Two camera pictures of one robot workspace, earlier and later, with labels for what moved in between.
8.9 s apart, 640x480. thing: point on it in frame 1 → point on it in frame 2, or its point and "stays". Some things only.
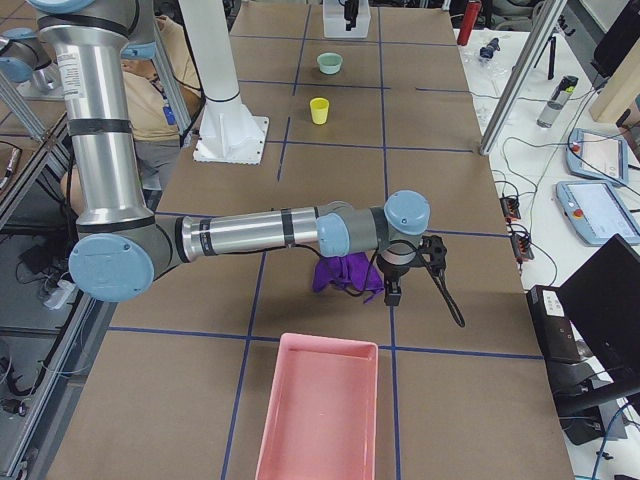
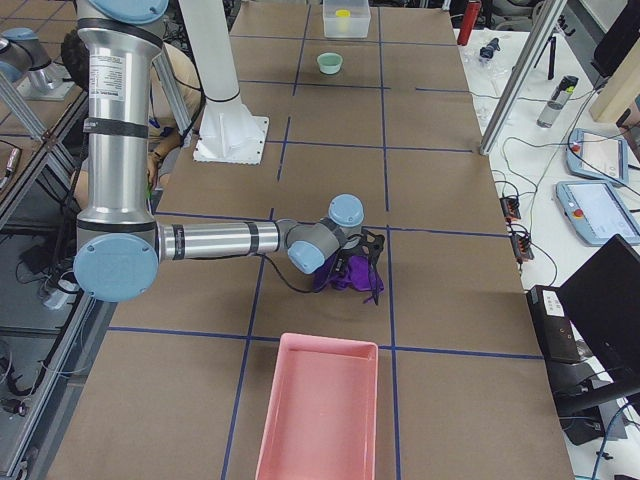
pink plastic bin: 322,416 stays
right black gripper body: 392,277 → 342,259
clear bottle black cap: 557,102 stays
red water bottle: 471,15 stays
